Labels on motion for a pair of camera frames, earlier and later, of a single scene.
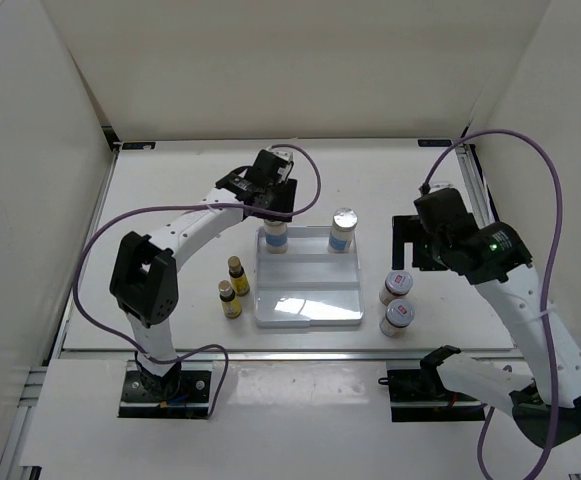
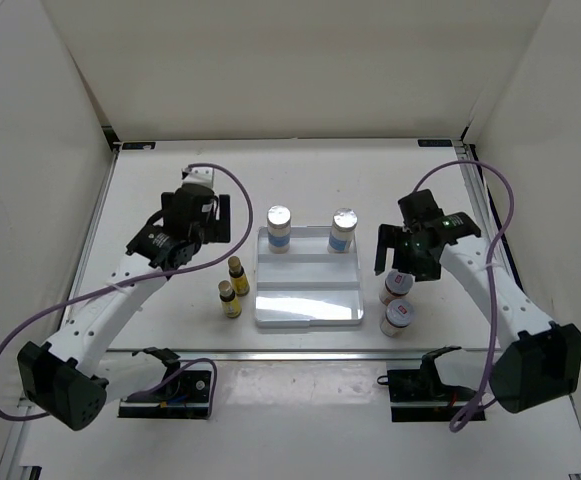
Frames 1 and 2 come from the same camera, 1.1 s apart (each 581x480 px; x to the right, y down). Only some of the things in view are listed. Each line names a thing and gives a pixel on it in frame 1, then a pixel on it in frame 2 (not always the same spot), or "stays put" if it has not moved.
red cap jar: (396, 285) stays put
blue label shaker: (344, 223) stays put
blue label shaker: (276, 236) stays put
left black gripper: (286, 191) → (218, 230)
